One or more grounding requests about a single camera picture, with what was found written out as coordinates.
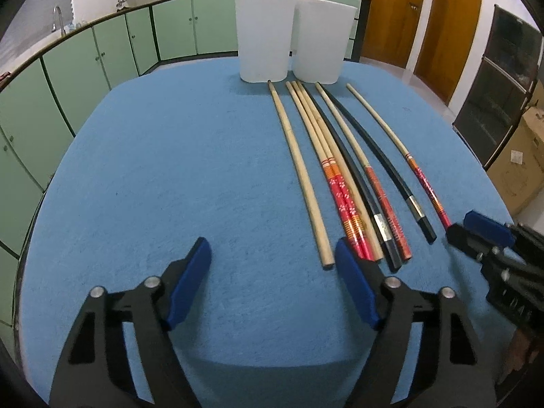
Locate black chopstick silver band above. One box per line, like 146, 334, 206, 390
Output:
301, 83, 403, 272
316, 83, 437, 245

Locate red-handled thin chopstick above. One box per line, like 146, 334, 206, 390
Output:
346, 83, 452, 230

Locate red-brown handled chopstick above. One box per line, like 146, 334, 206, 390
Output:
314, 83, 412, 272

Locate plain bamboo chopstick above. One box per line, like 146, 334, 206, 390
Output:
267, 80, 335, 270
295, 81, 384, 261

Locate green lower kitchen cabinets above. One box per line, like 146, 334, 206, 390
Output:
1, 0, 371, 342

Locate right hand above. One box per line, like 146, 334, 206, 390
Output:
500, 329, 539, 381

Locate cardboard box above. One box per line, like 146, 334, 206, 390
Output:
487, 107, 543, 216

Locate black glass cabinet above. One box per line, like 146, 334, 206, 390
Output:
453, 5, 543, 168

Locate blue table mat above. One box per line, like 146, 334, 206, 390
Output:
19, 58, 514, 407

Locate right wooden door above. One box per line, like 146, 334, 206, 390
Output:
415, 0, 481, 103

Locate wooden door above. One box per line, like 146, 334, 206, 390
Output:
361, 0, 423, 68
415, 0, 481, 103

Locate left wooden door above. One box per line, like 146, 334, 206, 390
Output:
361, 0, 423, 68

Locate white utensil holder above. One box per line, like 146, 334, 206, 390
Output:
234, 0, 356, 84

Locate chrome sink faucet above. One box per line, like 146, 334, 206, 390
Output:
52, 5, 66, 37

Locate small kettle on counter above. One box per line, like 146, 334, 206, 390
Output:
116, 0, 126, 12

